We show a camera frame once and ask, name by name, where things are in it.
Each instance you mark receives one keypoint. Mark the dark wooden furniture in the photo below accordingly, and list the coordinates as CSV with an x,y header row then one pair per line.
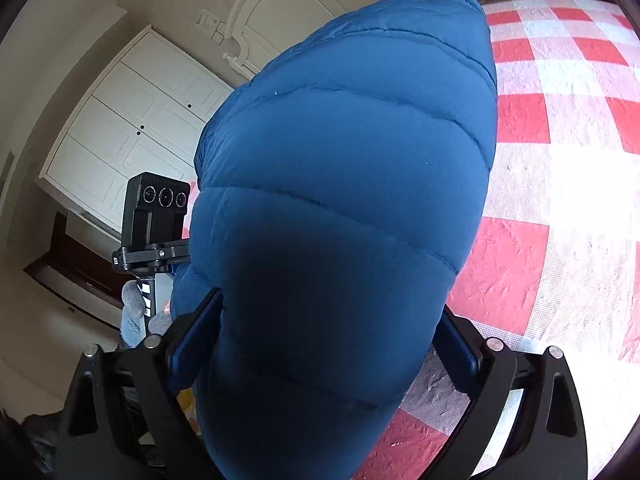
x,y
65,270

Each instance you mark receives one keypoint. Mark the blue quilted jacket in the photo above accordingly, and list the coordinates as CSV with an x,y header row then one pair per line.
x,y
340,185

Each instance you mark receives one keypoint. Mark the white wardrobe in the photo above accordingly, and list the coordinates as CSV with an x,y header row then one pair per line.
x,y
125,125

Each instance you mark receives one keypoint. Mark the white wooden headboard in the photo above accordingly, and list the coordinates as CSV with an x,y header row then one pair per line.
x,y
300,5

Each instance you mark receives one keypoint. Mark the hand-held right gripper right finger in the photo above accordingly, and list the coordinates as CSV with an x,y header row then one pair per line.
x,y
460,355

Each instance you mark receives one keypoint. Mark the yellow flowered bedsheet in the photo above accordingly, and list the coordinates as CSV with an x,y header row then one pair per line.
x,y
192,405

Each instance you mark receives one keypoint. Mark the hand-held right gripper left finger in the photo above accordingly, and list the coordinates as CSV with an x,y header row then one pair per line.
x,y
200,340

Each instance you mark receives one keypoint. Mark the white wall papers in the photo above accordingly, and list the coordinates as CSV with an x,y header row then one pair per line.
x,y
212,25

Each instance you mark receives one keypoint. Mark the person's left hand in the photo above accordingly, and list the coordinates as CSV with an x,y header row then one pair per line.
x,y
131,310

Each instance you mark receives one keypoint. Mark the pink checked sheet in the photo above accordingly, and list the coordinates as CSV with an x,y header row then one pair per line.
x,y
550,185

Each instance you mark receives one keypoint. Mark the dark cloth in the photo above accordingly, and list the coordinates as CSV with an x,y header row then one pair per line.
x,y
30,445

